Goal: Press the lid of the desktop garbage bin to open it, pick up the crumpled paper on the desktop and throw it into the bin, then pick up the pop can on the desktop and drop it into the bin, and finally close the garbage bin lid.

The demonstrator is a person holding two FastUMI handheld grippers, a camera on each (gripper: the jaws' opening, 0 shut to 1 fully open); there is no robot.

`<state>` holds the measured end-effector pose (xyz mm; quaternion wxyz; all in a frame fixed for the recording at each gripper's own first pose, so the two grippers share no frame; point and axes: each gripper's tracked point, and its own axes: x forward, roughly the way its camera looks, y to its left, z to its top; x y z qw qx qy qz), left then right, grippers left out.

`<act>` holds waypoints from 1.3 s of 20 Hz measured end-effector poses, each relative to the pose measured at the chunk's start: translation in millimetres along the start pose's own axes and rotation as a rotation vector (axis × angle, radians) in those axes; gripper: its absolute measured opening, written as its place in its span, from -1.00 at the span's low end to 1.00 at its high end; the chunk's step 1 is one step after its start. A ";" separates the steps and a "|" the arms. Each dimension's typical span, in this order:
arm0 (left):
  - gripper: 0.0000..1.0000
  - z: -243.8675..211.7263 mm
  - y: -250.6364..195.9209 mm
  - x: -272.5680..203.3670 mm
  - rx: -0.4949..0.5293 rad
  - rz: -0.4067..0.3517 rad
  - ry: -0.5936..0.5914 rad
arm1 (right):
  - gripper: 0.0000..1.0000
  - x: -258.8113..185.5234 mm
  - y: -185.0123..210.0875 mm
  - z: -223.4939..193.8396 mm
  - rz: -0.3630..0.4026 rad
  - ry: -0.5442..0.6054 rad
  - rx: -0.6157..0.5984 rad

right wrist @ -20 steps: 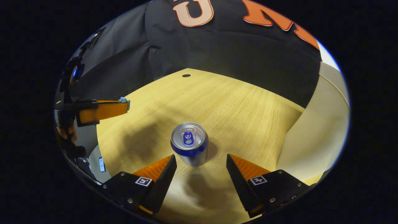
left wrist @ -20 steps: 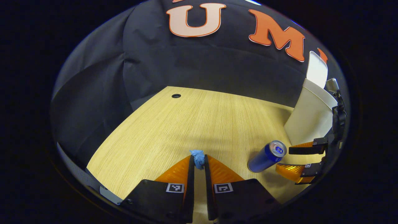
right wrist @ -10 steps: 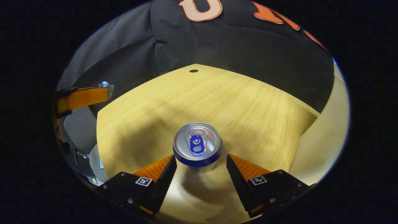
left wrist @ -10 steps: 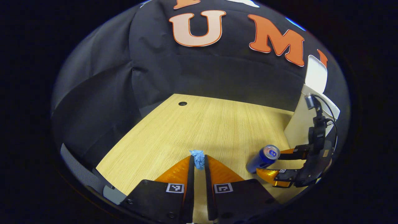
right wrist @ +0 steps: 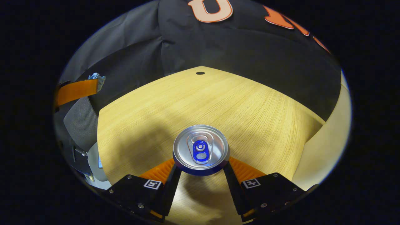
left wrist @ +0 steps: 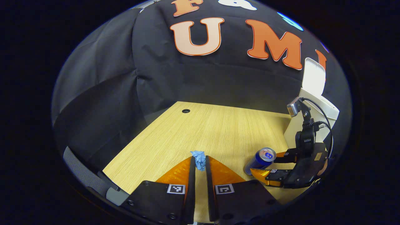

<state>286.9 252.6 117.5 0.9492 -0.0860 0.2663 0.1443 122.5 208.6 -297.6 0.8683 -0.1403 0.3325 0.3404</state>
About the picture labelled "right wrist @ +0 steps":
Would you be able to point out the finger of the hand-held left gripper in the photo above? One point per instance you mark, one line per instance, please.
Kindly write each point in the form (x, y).
(78, 90)

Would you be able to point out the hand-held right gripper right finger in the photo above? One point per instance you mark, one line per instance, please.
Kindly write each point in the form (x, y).
(234, 193)

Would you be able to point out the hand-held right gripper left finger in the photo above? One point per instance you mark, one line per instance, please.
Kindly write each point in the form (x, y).
(170, 193)

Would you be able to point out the blue paper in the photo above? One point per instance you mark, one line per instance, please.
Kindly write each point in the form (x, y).
(97, 79)

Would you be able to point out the blue pop can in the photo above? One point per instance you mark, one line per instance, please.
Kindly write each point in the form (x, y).
(201, 150)

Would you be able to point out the white desktop garbage bin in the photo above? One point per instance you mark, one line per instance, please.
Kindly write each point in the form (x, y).
(328, 140)

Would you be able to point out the grey mesh office chair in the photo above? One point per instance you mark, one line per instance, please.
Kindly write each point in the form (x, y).
(81, 122)

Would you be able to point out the small lit screen device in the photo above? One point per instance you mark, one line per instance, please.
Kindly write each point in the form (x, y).
(100, 162)

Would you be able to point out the black backdrop cloth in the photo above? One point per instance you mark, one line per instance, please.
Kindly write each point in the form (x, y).
(234, 47)

